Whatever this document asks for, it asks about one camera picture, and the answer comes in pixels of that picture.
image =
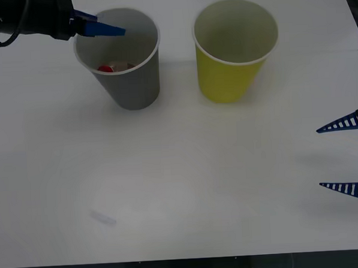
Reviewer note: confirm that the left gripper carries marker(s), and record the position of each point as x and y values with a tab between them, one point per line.
65	20

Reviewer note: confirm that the clear bottle with red cap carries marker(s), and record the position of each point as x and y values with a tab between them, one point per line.
105	68

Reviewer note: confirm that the yellow-green plastic waste bin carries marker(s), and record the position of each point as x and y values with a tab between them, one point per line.
224	80

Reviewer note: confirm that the grey plastic waste bin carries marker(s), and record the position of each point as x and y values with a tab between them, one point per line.
134	88

